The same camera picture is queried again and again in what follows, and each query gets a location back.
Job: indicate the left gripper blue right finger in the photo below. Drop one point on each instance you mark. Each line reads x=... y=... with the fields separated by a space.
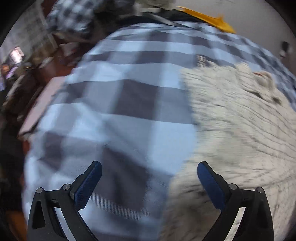
x=256 y=222

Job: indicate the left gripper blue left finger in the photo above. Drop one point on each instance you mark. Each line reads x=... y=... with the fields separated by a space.
x=43 y=221

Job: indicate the cream tweed checked garment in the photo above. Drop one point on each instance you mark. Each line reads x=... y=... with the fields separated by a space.
x=246 y=133

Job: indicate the blue checked bed cover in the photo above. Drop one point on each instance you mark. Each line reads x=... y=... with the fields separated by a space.
x=125 y=106

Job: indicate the yellow cloth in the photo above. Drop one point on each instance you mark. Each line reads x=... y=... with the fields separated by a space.
x=218 y=22

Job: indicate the blue checked pillow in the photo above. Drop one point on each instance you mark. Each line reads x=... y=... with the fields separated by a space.
x=78 y=17

